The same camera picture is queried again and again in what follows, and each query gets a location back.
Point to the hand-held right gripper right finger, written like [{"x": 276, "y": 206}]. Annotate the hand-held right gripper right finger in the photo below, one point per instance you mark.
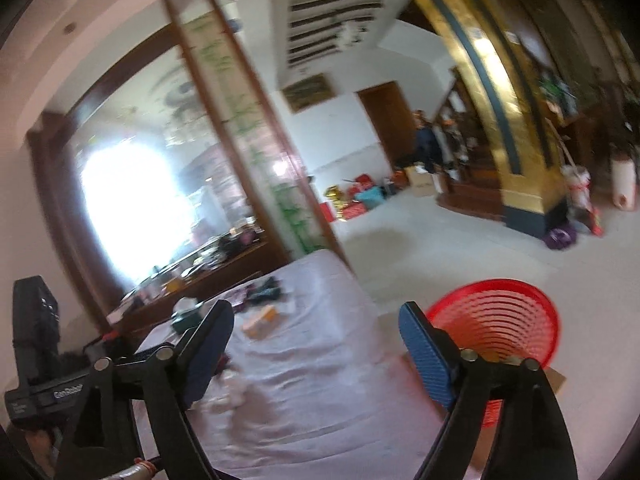
[{"x": 425, "y": 355}]

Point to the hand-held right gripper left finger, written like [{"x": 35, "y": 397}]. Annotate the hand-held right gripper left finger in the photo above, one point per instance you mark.
[{"x": 210, "y": 347}]

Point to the orange medicine box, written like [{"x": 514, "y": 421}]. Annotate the orange medicine box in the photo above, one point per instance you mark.
[{"x": 261, "y": 322}]

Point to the red plastic mesh basket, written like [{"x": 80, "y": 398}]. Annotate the red plastic mesh basket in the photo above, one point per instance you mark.
[{"x": 500, "y": 320}]

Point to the person's left hand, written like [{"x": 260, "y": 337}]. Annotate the person's left hand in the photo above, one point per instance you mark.
[{"x": 39, "y": 447}]

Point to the green tissue box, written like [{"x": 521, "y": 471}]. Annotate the green tissue box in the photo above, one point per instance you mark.
[{"x": 186, "y": 316}]

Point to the wooden cabinet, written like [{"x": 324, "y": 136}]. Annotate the wooden cabinet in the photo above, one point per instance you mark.
[{"x": 210, "y": 280}]

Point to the dark cloth item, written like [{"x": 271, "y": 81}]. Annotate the dark cloth item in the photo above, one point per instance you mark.
[{"x": 260, "y": 292}]

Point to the flat cardboard sheet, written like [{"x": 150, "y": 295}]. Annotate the flat cardboard sheet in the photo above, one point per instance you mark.
[{"x": 552, "y": 382}]

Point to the pile of red gift bags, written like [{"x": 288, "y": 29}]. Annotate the pile of red gift bags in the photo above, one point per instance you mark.
[{"x": 357, "y": 197}]

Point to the cardboard box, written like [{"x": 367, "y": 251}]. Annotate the cardboard box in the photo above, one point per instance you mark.
[{"x": 420, "y": 182}]

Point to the wooden staircase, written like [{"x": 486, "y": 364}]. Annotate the wooden staircase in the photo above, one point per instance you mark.
[{"x": 475, "y": 185}]

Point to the purple bag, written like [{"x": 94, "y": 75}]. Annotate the purple bag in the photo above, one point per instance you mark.
[{"x": 560, "y": 239}]

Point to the white plastic bag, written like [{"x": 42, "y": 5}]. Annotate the white plastic bag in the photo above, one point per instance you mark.
[{"x": 580, "y": 195}]

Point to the gold pillar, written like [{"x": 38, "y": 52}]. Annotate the gold pillar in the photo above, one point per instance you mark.
[{"x": 520, "y": 150}]

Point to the bamboo print glass panel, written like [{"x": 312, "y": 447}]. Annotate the bamboo print glass panel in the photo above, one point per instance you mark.
[{"x": 250, "y": 125}]

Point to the wooden door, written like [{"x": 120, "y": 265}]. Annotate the wooden door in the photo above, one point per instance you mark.
[{"x": 385, "y": 125}]

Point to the ceiling chandelier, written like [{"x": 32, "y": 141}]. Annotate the ceiling chandelier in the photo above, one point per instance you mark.
[{"x": 182, "y": 115}]

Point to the white floor vase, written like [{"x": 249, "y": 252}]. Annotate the white floor vase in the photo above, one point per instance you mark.
[{"x": 624, "y": 185}]

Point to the white ceiling fixture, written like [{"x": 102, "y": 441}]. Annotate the white ceiling fixture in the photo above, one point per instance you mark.
[{"x": 351, "y": 34}]

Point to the framed wall picture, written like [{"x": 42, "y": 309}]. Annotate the framed wall picture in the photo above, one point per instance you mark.
[{"x": 307, "y": 92}]

